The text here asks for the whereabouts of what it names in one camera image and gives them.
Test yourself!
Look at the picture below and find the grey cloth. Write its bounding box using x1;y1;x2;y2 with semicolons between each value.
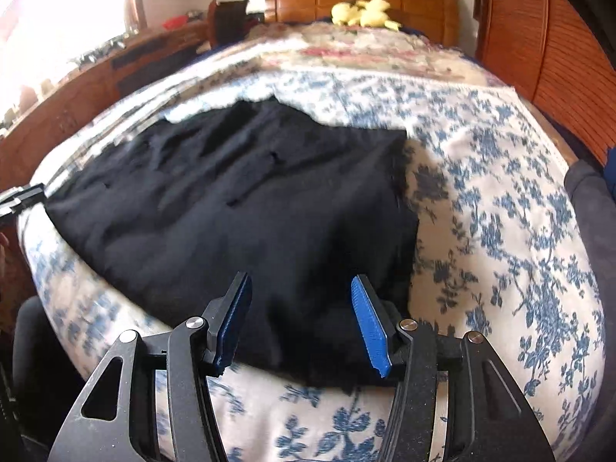
564;160;616;299

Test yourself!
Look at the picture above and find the pink floral quilt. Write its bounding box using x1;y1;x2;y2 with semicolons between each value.
207;24;477;78

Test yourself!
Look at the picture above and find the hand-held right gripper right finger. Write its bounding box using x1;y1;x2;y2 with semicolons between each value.
350;274;554;462

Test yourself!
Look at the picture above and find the wooden slatted wardrobe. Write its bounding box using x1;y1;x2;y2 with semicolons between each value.
474;0;616;164

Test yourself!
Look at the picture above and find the bright window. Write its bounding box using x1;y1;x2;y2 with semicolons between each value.
0;0;145;121

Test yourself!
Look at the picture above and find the black buttoned coat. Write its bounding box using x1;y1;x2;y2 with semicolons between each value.
43;99;419;393

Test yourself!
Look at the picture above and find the yellow plush toy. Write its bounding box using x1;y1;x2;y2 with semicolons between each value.
331;0;402;30

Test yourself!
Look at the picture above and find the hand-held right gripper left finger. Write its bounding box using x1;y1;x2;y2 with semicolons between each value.
48;272;253;462

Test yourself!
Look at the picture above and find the dark wooden chair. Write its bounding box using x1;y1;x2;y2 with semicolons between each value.
208;0;251;49

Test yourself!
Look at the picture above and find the blue floral bedspread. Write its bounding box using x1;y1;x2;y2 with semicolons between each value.
19;65;607;462

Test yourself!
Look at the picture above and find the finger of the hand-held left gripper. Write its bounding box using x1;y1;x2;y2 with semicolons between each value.
0;184;49;224

